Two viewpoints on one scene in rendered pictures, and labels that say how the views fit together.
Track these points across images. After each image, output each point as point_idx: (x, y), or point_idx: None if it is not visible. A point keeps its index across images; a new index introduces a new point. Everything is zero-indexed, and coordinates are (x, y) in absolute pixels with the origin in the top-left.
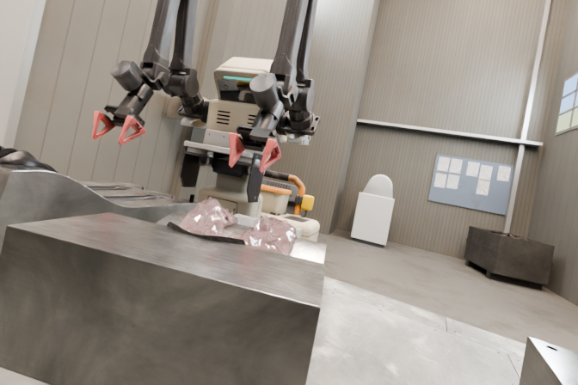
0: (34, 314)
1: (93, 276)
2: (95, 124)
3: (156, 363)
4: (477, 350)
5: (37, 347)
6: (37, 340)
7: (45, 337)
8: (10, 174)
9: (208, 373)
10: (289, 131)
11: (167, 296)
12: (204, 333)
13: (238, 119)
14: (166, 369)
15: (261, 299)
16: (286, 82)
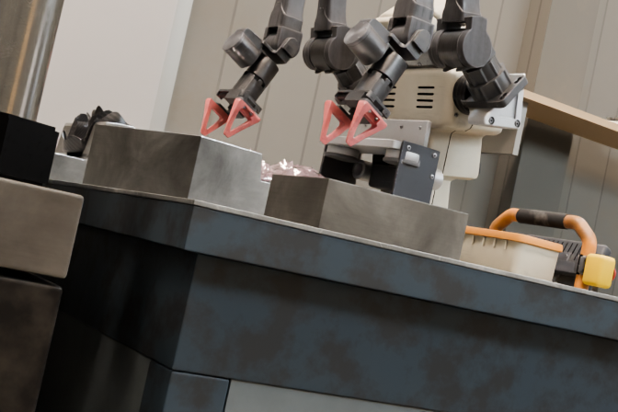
0: (102, 165)
1: (125, 141)
2: (204, 115)
3: (143, 177)
4: None
5: (102, 181)
6: (102, 177)
7: (105, 176)
8: (106, 124)
9: (161, 177)
10: (472, 105)
11: (150, 143)
12: (161, 158)
13: (406, 96)
14: (146, 179)
15: (182, 137)
16: (406, 26)
